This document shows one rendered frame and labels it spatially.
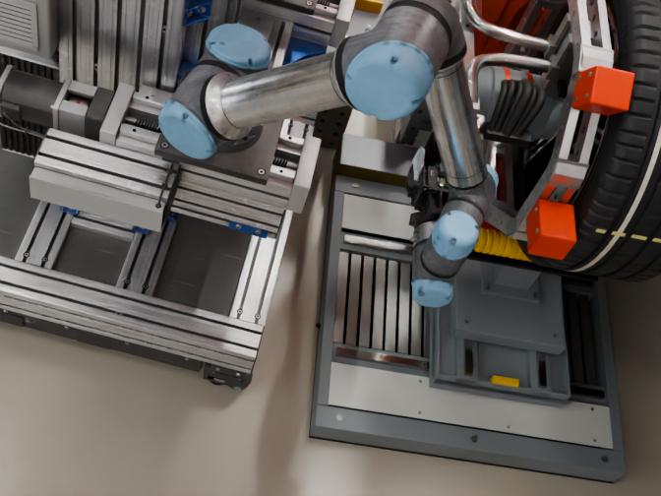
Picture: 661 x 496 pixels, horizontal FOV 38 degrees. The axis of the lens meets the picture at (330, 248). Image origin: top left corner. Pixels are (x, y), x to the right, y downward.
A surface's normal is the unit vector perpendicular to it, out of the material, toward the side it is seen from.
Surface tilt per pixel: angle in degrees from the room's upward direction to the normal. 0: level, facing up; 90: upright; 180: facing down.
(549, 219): 0
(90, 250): 0
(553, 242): 90
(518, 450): 0
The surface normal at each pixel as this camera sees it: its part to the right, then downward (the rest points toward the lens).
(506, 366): 0.21, -0.54
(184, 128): -0.49, 0.72
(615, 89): 0.14, 0.04
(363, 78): -0.29, 0.70
